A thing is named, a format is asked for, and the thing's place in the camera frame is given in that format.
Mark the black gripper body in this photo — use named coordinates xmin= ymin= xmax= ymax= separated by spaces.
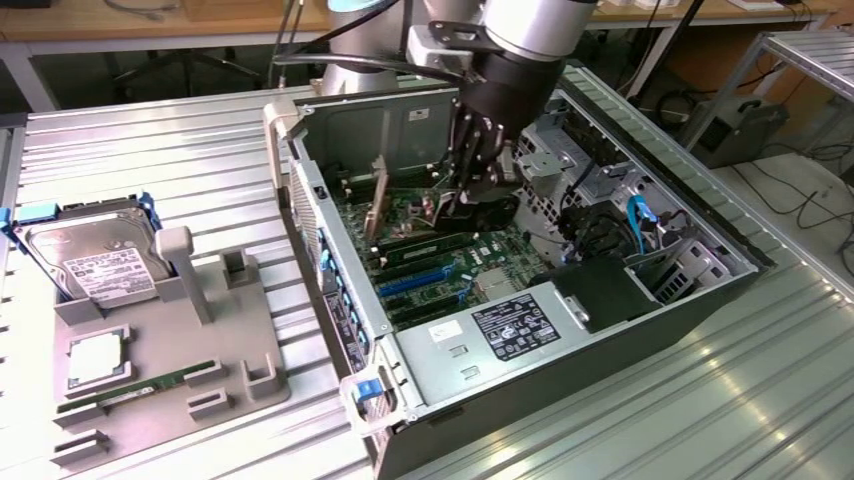
xmin=458 ymin=48 xmax=562 ymax=137

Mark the graphics card with metal bracket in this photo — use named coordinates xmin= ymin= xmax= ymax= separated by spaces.
xmin=362 ymin=153 xmax=525 ymax=242

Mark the metal drive cage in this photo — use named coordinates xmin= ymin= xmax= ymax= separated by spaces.
xmin=510 ymin=89 xmax=642 ymax=201

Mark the black RAM slot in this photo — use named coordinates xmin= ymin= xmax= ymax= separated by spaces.
xmin=343 ymin=177 xmax=375 ymax=204
xmin=370 ymin=230 xmax=467 ymax=254
xmin=339 ymin=167 xmax=446 ymax=191

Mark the installed green RAM stick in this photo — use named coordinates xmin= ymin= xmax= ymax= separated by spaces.
xmin=378 ymin=235 xmax=473 ymax=266

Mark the green motherboard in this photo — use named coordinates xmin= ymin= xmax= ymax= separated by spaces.
xmin=336 ymin=167 xmax=575 ymax=331

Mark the silver chipset heatsink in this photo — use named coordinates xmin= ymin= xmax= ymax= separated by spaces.
xmin=477 ymin=272 xmax=526 ymax=301

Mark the blue expansion slot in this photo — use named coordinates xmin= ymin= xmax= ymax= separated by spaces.
xmin=377 ymin=267 xmax=453 ymax=297

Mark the black expansion slot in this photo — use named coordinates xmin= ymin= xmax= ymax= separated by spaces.
xmin=383 ymin=292 xmax=463 ymax=322

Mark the black box device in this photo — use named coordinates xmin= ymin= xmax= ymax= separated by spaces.
xmin=693 ymin=99 xmax=793 ymax=169

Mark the metal disk bay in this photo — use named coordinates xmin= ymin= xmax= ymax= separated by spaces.
xmin=626 ymin=234 xmax=743 ymax=306

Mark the grey power supply unit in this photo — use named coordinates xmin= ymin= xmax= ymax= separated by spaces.
xmin=393 ymin=279 xmax=593 ymax=409

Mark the black tripod stand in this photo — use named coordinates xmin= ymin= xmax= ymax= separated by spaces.
xmin=112 ymin=48 xmax=263 ymax=97

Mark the open black PC case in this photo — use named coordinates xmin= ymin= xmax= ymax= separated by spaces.
xmin=263 ymin=59 xmax=779 ymax=480

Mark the metal slat side table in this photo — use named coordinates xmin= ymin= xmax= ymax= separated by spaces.
xmin=686 ymin=32 xmax=854 ymax=151

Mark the wooden desk with white legs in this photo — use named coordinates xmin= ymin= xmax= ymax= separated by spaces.
xmin=0 ymin=0 xmax=836 ymax=114

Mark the hard disk in blue carrier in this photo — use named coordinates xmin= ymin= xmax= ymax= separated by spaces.
xmin=0 ymin=192 xmax=168 ymax=310

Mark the grey parts rack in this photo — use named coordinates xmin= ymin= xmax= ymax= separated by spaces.
xmin=50 ymin=224 xmax=294 ymax=469

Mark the loose green RAM stick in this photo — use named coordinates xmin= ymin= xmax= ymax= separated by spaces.
xmin=56 ymin=360 xmax=219 ymax=414

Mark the silver CPU chip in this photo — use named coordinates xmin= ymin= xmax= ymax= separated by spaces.
xmin=68 ymin=333 xmax=128 ymax=389

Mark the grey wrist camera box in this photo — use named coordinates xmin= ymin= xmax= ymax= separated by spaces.
xmin=405 ymin=20 xmax=493 ymax=81

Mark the black wire bundle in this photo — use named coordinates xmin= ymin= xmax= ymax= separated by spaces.
xmin=559 ymin=204 xmax=633 ymax=256

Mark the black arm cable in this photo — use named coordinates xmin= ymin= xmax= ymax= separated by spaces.
xmin=271 ymin=27 xmax=469 ymax=81

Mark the blue wire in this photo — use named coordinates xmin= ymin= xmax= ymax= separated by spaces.
xmin=625 ymin=192 xmax=654 ymax=257

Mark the black hanging cable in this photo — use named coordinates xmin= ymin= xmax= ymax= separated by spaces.
xmin=268 ymin=0 xmax=303 ymax=87

